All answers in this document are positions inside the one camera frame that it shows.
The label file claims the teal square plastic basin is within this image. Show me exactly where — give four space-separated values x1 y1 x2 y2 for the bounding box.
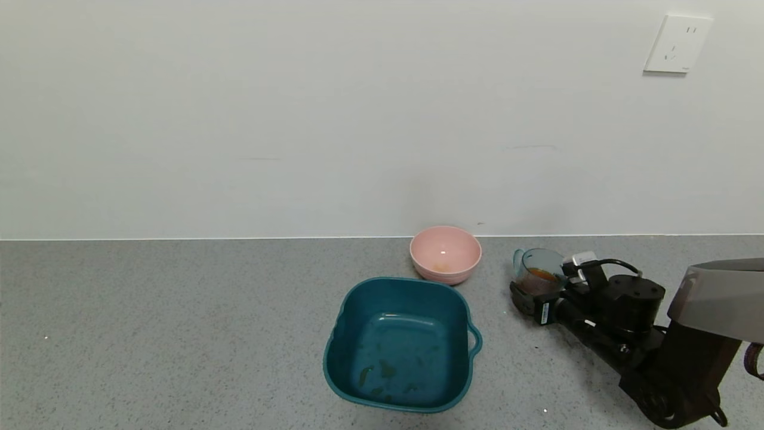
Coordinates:
323 277 483 413

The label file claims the dark strap loop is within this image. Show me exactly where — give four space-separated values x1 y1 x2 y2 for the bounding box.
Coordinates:
743 342 764 381

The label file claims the white wall socket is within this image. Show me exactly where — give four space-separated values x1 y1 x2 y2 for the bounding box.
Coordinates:
643 15 714 75

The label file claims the transparent ribbed cup with handle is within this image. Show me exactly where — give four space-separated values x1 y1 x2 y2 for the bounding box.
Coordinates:
512 248 568 296

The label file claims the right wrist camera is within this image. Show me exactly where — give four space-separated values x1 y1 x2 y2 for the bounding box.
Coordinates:
572 251 611 294

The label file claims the pink round bowl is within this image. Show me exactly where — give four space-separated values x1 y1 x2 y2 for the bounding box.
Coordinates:
409 225 482 285

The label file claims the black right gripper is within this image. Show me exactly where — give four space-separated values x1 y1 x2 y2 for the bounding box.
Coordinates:
509 272 598 333

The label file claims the orange liquid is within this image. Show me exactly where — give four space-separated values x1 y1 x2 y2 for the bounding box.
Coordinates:
518 269 559 295

